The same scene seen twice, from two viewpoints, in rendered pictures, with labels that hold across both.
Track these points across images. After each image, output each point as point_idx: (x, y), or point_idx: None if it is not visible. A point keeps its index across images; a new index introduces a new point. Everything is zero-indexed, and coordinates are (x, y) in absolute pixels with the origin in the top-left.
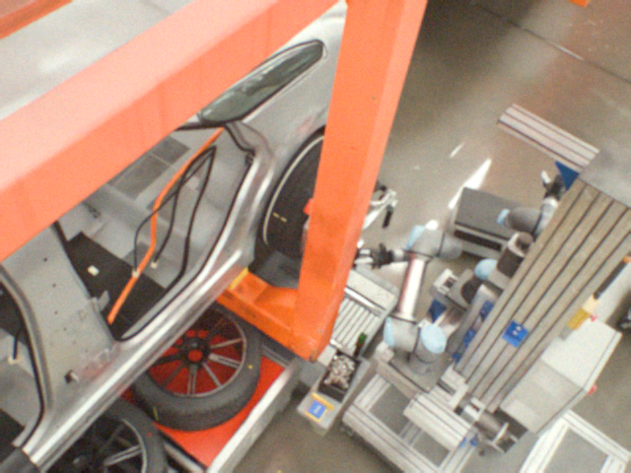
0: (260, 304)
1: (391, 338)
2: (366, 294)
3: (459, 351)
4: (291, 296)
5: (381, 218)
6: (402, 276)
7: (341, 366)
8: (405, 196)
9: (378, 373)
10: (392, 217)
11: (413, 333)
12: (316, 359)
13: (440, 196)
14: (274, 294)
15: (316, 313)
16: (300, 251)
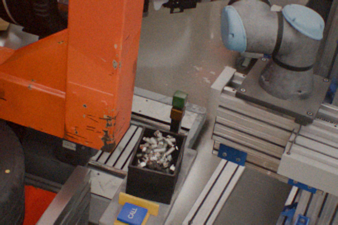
0: (9, 66)
1: (240, 28)
2: (158, 116)
3: (333, 75)
4: (58, 38)
5: (152, 47)
6: (198, 99)
7: (157, 143)
8: (176, 25)
9: (206, 187)
10: (167, 45)
11: (272, 15)
12: (115, 144)
13: (217, 22)
14: (30, 49)
15: (108, 22)
16: (59, 2)
